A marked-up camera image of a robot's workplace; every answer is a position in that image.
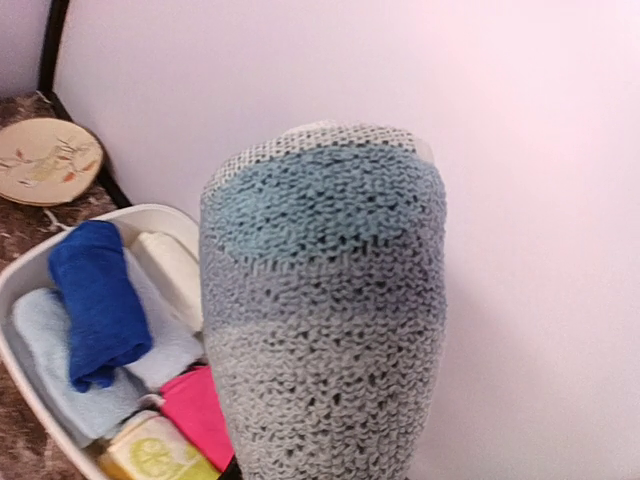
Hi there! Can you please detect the light blue patterned towel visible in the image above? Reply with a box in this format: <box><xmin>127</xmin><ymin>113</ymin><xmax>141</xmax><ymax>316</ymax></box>
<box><xmin>199</xmin><ymin>123</ymin><xmax>447</xmax><ymax>479</ymax></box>

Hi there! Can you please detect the white rolled towel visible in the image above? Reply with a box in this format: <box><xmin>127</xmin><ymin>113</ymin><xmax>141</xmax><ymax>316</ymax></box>
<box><xmin>130</xmin><ymin>232</ymin><xmax>203</xmax><ymax>332</ymax></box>

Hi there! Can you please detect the royal blue microfiber towel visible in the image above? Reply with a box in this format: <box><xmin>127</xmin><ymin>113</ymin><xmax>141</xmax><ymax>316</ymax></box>
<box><xmin>48</xmin><ymin>220</ymin><xmax>152</xmax><ymax>393</ymax></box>

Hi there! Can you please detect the white plastic bin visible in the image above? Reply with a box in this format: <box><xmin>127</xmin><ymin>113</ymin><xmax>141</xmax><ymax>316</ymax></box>
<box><xmin>1</xmin><ymin>204</ymin><xmax>233</xmax><ymax>479</ymax></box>

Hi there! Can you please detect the floral ceramic plate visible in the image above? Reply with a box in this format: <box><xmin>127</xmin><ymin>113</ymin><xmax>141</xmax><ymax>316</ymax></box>
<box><xmin>1</xmin><ymin>118</ymin><xmax>105</xmax><ymax>207</ymax></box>

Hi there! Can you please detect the light blue rolled towel front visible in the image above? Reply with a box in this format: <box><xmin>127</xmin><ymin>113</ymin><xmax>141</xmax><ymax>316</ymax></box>
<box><xmin>3</xmin><ymin>288</ymin><xmax>146</xmax><ymax>448</ymax></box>

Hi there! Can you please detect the lime lemon print towel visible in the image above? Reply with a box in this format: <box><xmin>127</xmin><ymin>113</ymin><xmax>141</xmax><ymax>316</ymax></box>
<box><xmin>97</xmin><ymin>410</ymin><xmax>221</xmax><ymax>480</ymax></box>

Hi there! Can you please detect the black left corner post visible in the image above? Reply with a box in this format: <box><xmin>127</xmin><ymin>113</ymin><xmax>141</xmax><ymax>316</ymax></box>
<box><xmin>37</xmin><ymin>0</ymin><xmax>132</xmax><ymax>209</ymax></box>

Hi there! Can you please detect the light blue rolled towel rear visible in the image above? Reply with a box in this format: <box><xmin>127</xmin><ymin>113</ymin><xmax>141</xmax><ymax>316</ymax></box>
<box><xmin>124</xmin><ymin>249</ymin><xmax>204</xmax><ymax>391</ymax></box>

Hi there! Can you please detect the pink rolled towel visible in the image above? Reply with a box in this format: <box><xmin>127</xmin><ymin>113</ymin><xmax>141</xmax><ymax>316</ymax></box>
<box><xmin>159</xmin><ymin>366</ymin><xmax>234</xmax><ymax>472</ymax></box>

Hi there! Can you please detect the light blue rolled towel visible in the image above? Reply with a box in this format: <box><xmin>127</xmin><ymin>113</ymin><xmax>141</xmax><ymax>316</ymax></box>
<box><xmin>3</xmin><ymin>288</ymin><xmax>146</xmax><ymax>448</ymax></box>
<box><xmin>124</xmin><ymin>249</ymin><xmax>204</xmax><ymax>391</ymax></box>

